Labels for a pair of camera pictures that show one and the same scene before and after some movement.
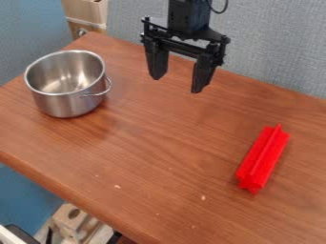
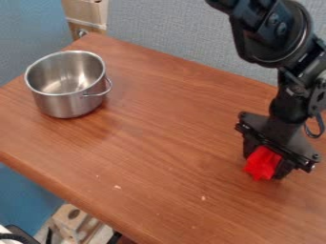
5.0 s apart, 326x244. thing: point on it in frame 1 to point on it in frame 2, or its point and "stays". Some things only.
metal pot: x=67 y=82 stays
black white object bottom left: x=13 y=234 stays
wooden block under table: x=75 y=225 stays
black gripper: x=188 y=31 to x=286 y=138
